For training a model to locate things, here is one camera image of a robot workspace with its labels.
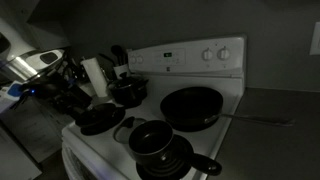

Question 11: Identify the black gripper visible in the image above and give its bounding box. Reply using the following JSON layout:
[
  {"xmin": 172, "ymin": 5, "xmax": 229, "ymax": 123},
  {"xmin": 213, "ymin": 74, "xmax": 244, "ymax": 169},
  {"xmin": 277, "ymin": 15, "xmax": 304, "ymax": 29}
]
[{"xmin": 49, "ymin": 83, "xmax": 95, "ymax": 117}]

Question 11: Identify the black stockpot lid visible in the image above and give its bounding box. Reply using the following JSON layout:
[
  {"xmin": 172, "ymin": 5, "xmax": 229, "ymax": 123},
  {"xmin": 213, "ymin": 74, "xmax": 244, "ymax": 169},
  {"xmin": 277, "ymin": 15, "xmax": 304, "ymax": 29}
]
[{"xmin": 108, "ymin": 71, "xmax": 148, "ymax": 90}]

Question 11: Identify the white paper towel roll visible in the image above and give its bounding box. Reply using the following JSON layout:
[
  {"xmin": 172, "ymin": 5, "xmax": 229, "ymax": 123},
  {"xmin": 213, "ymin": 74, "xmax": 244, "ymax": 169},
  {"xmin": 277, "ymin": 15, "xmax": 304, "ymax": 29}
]
[{"xmin": 80, "ymin": 57, "xmax": 110, "ymax": 98}]

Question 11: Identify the small black frying pan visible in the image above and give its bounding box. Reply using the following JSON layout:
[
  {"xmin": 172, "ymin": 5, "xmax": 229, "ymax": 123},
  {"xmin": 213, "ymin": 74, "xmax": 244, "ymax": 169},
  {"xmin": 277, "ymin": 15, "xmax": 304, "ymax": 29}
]
[{"xmin": 74, "ymin": 102, "xmax": 127, "ymax": 137}]

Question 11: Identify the white utensil holder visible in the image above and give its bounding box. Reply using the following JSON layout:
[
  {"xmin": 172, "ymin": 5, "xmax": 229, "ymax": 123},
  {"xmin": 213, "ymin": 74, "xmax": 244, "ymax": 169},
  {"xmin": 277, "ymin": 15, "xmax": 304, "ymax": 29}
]
[{"xmin": 113, "ymin": 64, "xmax": 131, "ymax": 80}]

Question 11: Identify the black stockpot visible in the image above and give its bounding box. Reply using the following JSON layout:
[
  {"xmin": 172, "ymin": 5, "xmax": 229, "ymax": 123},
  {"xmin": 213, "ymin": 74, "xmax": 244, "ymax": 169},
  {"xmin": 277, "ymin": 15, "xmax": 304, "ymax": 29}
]
[{"xmin": 107, "ymin": 78, "xmax": 150, "ymax": 109}]

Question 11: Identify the black cooking spoon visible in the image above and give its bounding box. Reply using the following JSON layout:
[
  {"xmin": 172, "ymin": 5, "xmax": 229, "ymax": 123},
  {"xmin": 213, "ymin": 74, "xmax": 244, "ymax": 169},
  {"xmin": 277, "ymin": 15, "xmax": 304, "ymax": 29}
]
[{"xmin": 110, "ymin": 44, "xmax": 126, "ymax": 66}]

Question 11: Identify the large black frying pan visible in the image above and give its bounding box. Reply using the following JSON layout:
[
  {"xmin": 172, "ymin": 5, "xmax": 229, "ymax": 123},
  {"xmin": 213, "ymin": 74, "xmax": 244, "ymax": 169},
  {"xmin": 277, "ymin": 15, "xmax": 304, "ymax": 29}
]
[{"xmin": 159, "ymin": 86, "xmax": 296, "ymax": 133}]

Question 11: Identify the white electric stove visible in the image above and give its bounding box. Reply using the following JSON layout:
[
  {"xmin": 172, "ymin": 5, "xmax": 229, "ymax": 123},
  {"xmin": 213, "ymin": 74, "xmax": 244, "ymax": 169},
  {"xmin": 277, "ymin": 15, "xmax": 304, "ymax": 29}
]
[{"xmin": 60, "ymin": 33, "xmax": 248, "ymax": 180}]

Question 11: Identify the black saucepan with handle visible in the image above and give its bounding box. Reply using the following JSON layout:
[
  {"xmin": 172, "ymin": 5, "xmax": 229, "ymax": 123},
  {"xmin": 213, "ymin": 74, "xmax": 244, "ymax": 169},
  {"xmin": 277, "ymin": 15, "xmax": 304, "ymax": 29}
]
[{"xmin": 128, "ymin": 119, "xmax": 223, "ymax": 177}]

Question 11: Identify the white wall outlet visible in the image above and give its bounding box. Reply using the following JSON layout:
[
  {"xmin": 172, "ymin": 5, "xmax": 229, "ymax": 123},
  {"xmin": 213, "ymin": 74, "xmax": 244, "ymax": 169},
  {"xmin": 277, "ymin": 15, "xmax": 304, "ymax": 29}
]
[{"xmin": 309, "ymin": 21, "xmax": 320, "ymax": 56}]

